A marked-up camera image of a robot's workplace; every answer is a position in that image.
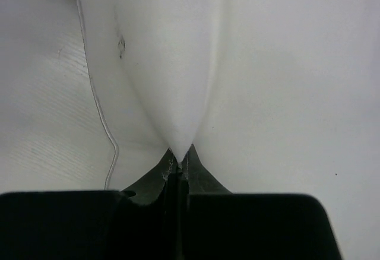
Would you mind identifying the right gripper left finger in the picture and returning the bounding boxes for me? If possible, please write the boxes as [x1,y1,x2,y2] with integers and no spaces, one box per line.
[1,151,178,259]

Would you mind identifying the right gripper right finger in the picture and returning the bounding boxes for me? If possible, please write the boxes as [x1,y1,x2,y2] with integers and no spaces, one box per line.
[181,147,341,259]

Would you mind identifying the white pillow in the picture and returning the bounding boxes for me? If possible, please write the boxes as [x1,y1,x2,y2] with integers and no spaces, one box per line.
[78,0,379,195]

